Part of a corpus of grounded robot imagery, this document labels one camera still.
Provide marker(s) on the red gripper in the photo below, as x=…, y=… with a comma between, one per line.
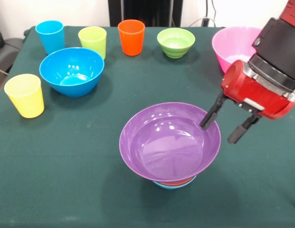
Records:
x=254, y=92

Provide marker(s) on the purple plastic bowl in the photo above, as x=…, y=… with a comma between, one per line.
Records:
x=166, y=142

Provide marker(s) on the orange plastic bowl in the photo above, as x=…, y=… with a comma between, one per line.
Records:
x=173, y=183

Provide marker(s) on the small blue plastic bowl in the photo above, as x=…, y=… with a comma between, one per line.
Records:
x=172, y=186

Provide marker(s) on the large pink plastic bowl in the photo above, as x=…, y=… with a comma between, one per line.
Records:
x=230, y=45

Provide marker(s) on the small green plastic bowl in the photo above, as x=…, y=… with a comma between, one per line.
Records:
x=175, y=42

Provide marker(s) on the black power plug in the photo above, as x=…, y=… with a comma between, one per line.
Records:
x=205, y=21

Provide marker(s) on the orange plastic cup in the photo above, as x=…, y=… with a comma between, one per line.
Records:
x=131, y=40

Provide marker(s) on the lime green plastic cup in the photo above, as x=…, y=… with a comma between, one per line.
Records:
x=92, y=40

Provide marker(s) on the large blue plastic bowl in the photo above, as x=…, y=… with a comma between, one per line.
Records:
x=71, y=71

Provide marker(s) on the dark green tablecloth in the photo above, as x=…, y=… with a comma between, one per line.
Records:
x=66, y=154

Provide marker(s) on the blue plastic cup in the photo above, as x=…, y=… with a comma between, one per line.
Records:
x=52, y=38

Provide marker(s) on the yellow plastic cup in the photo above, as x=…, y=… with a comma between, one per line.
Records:
x=26, y=99

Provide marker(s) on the black chair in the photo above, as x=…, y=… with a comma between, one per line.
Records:
x=7, y=52

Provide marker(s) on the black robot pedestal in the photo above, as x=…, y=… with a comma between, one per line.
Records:
x=147, y=14

